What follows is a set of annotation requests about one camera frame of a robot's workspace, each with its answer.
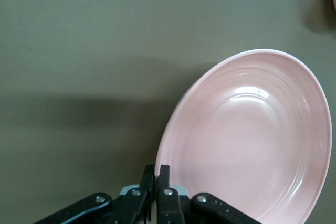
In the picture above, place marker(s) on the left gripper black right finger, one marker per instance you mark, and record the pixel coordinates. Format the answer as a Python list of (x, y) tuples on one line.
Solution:
[(168, 205)]

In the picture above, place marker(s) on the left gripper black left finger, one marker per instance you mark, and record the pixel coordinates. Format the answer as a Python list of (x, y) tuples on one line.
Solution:
[(136, 203)]

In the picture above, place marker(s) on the pink plate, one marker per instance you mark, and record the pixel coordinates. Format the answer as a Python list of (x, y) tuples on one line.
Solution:
[(249, 142)]

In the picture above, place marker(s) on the brown tablecloth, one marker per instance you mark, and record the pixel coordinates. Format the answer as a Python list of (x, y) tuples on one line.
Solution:
[(78, 51)]

